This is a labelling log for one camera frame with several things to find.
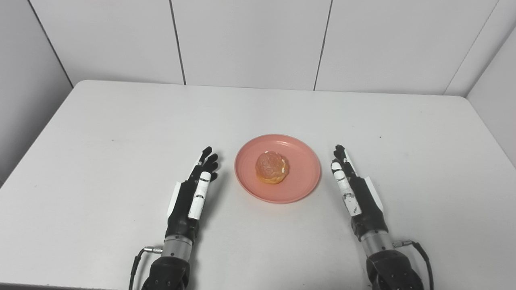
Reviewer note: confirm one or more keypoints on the pink round plate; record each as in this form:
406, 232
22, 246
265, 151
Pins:
300, 185

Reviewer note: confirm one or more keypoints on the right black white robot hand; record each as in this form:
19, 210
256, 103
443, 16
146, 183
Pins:
360, 197

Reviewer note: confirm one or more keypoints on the golden cream puff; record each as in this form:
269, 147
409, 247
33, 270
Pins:
272, 167

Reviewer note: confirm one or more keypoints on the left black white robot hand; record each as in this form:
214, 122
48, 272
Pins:
187, 201

